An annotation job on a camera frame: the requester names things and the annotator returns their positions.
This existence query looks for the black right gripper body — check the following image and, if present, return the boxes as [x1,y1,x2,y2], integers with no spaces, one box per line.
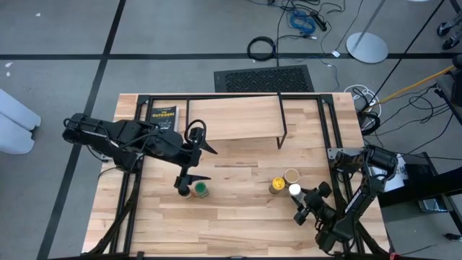
[294,182,331,227]

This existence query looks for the yellow extension cable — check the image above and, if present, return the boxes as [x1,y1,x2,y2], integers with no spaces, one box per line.
[380,64,456,104]

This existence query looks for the white-lid spice jar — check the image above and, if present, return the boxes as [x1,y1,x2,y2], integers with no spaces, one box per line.
[288,183,306,203]

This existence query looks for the black perforated floor mat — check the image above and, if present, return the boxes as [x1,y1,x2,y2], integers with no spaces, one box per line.
[213,64,315,93]

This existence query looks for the white round stand base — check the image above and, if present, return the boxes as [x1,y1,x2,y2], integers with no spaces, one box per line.
[346,0,390,65]

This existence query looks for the wooden shelf riser black legs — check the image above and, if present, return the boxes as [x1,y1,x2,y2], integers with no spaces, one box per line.
[185,92,289,150]

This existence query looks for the black paperback book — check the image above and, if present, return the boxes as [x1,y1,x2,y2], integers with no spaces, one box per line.
[147,105,180,133]

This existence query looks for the black power strip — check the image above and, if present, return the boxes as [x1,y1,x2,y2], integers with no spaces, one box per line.
[309,12,328,33]

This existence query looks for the yellow-lid spice jar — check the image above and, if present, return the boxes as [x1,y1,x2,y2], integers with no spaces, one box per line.
[269,176,287,195]

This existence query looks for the black-lid orange spice jar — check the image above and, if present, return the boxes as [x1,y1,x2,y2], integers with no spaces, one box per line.
[178,183,196,202]

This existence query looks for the coiled blue cable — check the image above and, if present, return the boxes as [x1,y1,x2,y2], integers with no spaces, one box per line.
[287,9,318,37]

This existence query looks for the tan-lid spice jar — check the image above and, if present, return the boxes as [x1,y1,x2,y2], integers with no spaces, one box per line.
[283,168,301,186]

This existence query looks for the coiled black cable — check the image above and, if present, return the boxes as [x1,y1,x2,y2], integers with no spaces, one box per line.
[247,35,277,61]

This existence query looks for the coiled white cable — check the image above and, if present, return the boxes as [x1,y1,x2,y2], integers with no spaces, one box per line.
[342,84,382,113]

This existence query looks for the black left wrist camera cable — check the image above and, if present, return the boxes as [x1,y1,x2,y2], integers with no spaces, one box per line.
[183,118,208,145]

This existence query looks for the white labelled box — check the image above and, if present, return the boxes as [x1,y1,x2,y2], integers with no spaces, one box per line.
[391,153,411,192]

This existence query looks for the black cable bundle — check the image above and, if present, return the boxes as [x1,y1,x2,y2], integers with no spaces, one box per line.
[357,110,382,137]

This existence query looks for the green-lid spice jar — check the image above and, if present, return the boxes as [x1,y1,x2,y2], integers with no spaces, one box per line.
[193,181,211,199]

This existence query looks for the black side cart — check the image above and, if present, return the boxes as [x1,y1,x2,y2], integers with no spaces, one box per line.
[375,151,462,214]

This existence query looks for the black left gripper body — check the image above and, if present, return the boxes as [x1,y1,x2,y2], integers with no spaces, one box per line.
[173,126,204,189]

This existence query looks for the pale blue cushion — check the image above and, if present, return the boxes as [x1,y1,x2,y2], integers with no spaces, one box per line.
[0,88,43,155]

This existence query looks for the black metal table frame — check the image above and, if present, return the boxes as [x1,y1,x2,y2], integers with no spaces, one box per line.
[84,92,389,260]

